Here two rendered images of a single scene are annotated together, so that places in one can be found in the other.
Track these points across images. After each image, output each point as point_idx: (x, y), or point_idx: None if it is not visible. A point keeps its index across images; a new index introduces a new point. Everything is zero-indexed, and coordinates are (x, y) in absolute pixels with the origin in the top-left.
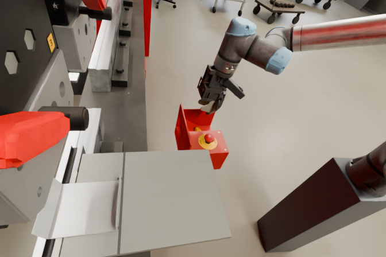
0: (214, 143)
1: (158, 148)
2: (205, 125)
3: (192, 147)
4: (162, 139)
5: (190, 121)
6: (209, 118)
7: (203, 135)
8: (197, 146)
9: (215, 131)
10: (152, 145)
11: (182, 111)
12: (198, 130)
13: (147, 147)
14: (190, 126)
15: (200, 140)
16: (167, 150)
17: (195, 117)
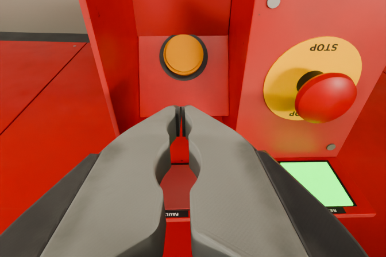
0: (337, 54)
1: None
2: None
3: (312, 143)
4: None
5: (138, 84)
6: (118, 2)
7: (271, 94)
8: (315, 127)
9: (255, 24)
10: (65, 8)
11: (180, 221)
12: (185, 61)
13: (70, 18)
14: (170, 96)
15: (295, 112)
16: None
17: (131, 86)
